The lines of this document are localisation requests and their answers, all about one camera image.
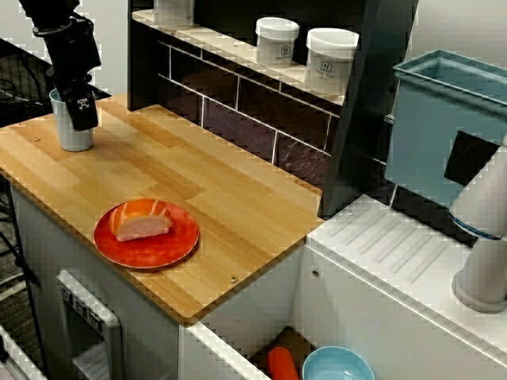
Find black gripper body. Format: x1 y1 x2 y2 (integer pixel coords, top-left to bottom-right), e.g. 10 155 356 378
42 17 103 103

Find light blue plastic cup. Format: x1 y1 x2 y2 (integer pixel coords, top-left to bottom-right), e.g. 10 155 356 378
48 88 96 153

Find salmon sushi toy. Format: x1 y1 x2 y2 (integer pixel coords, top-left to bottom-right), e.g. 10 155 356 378
109 197 174 242

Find plain white container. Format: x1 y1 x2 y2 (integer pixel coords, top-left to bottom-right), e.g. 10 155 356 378
153 0 196 31

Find dark tile backsplash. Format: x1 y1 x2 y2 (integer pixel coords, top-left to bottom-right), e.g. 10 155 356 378
126 0 345 199

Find red round plate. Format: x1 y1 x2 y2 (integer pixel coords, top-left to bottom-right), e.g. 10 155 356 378
93 199 200 270

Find white dishwasher door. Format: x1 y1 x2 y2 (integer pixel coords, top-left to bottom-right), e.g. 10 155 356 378
55 268 126 380

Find white labelled jar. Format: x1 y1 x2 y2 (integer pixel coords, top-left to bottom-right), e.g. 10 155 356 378
254 17 300 69
305 27 360 97

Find white kitchen cabinet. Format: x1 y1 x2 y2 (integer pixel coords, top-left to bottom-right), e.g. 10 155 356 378
7 173 306 380

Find dark upright panel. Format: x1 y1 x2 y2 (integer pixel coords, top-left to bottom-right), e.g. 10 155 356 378
319 0 420 221

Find white toy sink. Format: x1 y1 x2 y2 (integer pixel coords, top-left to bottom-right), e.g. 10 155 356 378
180 193 507 380

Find orange toy carrot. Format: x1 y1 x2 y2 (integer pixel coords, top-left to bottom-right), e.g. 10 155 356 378
267 347 299 380

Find teal plastic dish bin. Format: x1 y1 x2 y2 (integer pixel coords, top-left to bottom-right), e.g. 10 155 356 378
386 48 507 209

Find light blue bowl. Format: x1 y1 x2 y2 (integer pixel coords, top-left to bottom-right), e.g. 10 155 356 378
302 345 375 380

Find black rectangular patch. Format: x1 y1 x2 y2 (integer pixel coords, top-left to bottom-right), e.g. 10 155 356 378
443 130 501 187

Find grey toy faucet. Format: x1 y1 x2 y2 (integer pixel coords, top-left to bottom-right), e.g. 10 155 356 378
447 134 507 314

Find cream wall shelf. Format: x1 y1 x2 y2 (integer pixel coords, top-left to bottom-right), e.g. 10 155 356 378
132 8 345 106

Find black cable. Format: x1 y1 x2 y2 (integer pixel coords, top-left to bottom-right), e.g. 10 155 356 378
0 173 51 377

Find aluminium frame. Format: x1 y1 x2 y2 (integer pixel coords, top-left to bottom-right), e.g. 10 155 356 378
0 324 39 380

